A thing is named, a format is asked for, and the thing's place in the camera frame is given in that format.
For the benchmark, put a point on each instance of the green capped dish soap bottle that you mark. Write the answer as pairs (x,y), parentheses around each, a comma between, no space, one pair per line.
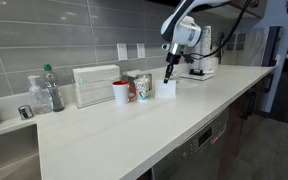
(54,90)

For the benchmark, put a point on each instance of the dark wood cabinet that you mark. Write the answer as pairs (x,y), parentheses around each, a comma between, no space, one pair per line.
(247,103)

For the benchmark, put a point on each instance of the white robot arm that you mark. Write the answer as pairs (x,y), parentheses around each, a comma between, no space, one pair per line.
(184,28)

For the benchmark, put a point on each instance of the chrome sink knob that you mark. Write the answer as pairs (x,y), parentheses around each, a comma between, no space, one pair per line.
(26,112)

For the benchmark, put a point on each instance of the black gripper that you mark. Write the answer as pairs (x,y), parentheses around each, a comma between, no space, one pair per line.
(174,55)

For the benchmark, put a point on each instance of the white wall outlet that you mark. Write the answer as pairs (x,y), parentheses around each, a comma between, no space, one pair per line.
(122,52)
(141,50)

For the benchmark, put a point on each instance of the white square cup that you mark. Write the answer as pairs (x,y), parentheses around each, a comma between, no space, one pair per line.
(165,90)

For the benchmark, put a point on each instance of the clear soap pump dispenser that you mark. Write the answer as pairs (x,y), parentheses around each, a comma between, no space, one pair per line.
(39,98)

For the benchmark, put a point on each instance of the white kitchen sink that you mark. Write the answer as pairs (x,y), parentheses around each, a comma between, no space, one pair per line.
(10,153)

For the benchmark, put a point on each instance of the stainless steel dishwasher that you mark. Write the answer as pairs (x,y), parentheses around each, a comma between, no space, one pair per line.
(197,146)

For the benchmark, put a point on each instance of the red and white mug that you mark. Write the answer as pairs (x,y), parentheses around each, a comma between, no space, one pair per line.
(121,92)

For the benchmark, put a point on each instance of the folded paper towel dispenser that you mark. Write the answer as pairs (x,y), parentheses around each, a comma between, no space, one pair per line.
(95,85)

